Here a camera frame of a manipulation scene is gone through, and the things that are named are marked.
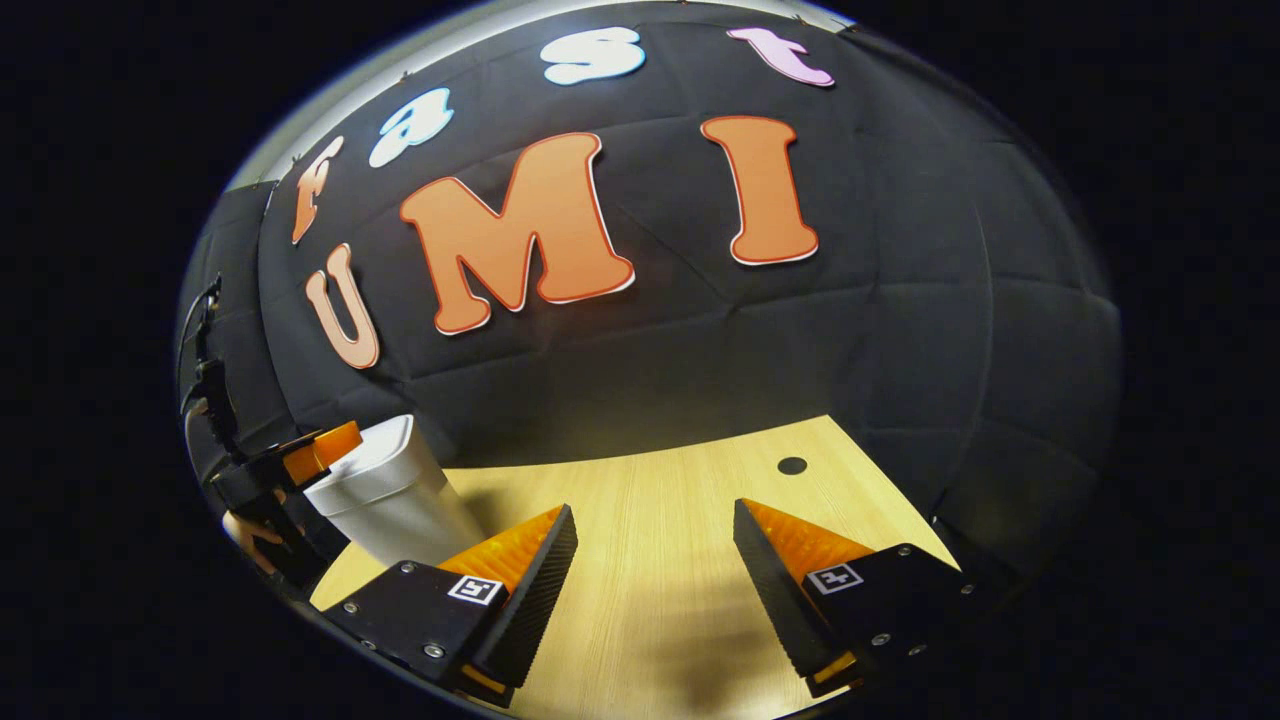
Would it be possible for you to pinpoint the wooden desktop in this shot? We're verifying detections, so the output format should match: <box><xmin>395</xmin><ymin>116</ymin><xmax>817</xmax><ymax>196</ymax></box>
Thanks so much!
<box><xmin>310</xmin><ymin>415</ymin><xmax>961</xmax><ymax>720</ymax></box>

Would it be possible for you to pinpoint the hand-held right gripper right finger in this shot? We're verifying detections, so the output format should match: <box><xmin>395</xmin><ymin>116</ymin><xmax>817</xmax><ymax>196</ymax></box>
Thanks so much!
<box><xmin>733</xmin><ymin>498</ymin><xmax>1003</xmax><ymax>699</ymax></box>

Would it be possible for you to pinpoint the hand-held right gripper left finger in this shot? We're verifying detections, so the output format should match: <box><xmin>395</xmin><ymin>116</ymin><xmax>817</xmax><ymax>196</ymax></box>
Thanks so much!
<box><xmin>322</xmin><ymin>503</ymin><xmax>580</xmax><ymax>709</ymax></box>

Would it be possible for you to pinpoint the white desktop garbage bin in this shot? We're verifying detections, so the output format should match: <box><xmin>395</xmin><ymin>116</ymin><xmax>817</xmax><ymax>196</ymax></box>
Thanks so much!
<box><xmin>303</xmin><ymin>414</ymin><xmax>488</xmax><ymax>569</ymax></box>

